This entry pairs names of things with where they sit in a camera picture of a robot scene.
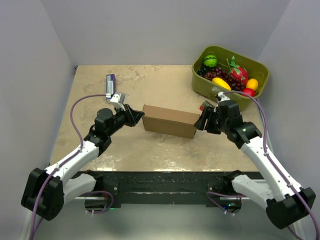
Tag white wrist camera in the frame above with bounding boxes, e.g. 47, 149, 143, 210
106, 92, 126, 110
216, 91, 231, 104

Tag red toy apple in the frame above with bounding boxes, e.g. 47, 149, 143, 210
241, 88, 256, 97

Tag purple toothpaste box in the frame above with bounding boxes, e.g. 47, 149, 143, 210
106, 74, 116, 101

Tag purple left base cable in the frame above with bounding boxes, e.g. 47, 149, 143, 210
84, 190, 114, 215

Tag yellow toy mango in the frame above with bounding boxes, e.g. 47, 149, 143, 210
246, 78, 259, 91

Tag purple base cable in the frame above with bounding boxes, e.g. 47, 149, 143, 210
84, 190, 114, 215
206, 191, 248, 215

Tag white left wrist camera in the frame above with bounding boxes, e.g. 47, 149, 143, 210
106, 92, 126, 110

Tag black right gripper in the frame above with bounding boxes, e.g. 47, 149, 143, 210
193, 106, 229, 135

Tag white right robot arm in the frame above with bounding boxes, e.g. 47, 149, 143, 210
194, 99, 316, 230

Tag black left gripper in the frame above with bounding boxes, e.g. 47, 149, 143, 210
107, 104, 144, 137

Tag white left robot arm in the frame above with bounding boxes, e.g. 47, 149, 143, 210
21, 104, 144, 221

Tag black base frame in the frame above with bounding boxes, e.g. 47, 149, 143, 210
74, 170, 242, 213

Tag dark purple toy grapes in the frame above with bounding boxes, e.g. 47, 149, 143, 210
196, 66, 211, 77

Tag green plastic basket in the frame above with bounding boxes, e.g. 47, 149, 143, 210
191, 45, 269, 101

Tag green toy watermelon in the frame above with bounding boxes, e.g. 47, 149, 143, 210
203, 54, 218, 68

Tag red toothpaste box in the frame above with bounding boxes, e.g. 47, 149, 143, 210
199, 101, 214, 112

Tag yellow toy banana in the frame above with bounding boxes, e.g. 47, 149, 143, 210
212, 77, 232, 91

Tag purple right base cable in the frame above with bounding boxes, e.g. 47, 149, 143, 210
206, 191, 248, 215

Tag brown cardboard box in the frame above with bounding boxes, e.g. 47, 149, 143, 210
142, 104, 200, 139

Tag pink toy dragon fruit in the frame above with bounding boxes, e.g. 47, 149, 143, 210
226, 56, 249, 85

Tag red toy grapes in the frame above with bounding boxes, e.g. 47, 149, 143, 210
203, 67, 245, 92

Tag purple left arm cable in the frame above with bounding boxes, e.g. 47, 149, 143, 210
27, 93, 111, 240

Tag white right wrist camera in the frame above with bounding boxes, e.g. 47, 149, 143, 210
216, 91, 231, 104

